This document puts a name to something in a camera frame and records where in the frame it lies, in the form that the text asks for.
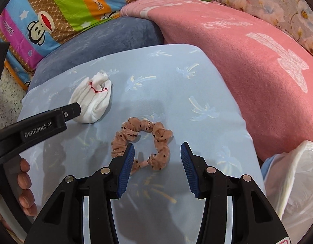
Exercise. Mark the pink printed blanket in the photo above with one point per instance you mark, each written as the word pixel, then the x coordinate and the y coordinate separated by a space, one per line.
pixel 222 68

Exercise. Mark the floral quilt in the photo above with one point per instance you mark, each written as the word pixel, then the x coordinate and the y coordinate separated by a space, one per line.
pixel 273 5

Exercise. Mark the white plastic bag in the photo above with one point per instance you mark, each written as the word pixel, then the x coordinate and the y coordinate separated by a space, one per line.
pixel 293 183

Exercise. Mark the white sock pair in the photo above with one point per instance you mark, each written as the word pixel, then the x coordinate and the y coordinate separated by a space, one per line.
pixel 95 101

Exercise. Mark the person's left hand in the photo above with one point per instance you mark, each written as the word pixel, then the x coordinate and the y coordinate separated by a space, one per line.
pixel 24 183

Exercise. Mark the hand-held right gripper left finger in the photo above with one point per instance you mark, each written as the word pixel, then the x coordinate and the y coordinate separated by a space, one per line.
pixel 126 167

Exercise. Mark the light blue palm-print sheet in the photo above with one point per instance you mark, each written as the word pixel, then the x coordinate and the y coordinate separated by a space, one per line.
pixel 159 81

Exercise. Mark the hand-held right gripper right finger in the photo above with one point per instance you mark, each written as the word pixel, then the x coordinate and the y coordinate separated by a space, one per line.
pixel 188 167

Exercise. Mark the colourful striped cartoon pillow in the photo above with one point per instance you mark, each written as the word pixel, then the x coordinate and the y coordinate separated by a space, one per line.
pixel 57 10

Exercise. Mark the beige polka dot scrunchie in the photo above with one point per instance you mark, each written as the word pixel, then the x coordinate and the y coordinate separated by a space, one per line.
pixel 161 134

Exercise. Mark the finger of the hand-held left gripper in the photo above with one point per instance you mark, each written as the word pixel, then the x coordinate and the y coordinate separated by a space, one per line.
pixel 71 110

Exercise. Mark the blue-grey velvet pillow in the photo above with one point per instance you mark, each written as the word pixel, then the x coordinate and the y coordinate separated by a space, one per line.
pixel 95 43

